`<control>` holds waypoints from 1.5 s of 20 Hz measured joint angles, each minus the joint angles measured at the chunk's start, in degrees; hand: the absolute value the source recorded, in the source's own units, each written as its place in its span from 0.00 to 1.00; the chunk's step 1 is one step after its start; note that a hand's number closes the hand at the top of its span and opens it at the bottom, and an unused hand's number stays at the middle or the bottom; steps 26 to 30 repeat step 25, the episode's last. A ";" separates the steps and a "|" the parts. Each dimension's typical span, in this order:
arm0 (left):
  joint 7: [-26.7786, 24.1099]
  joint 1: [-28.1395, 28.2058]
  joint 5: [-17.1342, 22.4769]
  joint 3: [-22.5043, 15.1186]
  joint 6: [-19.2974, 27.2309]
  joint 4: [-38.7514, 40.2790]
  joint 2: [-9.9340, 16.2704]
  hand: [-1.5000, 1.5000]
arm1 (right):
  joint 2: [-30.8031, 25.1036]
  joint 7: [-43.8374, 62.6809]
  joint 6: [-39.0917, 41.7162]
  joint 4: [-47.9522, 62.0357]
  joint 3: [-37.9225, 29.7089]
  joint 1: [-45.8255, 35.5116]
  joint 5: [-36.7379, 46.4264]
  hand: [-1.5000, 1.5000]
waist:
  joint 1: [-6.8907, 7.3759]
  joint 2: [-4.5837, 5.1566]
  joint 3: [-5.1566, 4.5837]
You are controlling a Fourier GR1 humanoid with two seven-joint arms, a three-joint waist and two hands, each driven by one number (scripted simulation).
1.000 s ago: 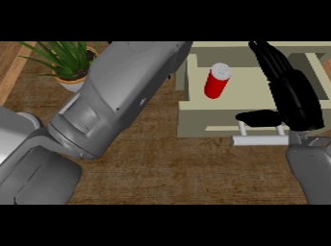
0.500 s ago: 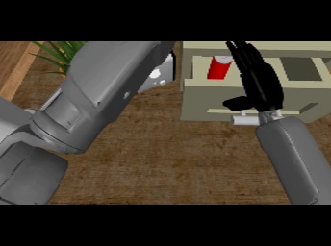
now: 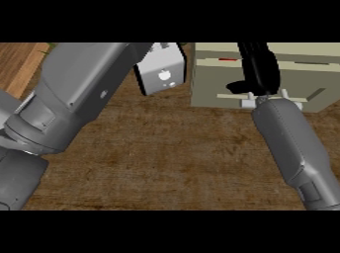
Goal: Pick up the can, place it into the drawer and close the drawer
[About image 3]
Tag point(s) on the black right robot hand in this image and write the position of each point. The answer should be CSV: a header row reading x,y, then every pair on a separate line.
x,y
258,70

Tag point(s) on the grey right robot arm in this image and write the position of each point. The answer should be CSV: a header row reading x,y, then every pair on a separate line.
x,y
292,141

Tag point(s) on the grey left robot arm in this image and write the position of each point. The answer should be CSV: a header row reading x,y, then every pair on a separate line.
x,y
69,89

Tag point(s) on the pale drawer front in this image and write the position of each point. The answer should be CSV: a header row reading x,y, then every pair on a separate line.
x,y
209,62

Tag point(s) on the pale wooden drawer cabinet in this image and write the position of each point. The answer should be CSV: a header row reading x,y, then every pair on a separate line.
x,y
317,82

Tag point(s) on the white box with dark edge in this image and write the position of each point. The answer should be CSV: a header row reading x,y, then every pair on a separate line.
x,y
161,74

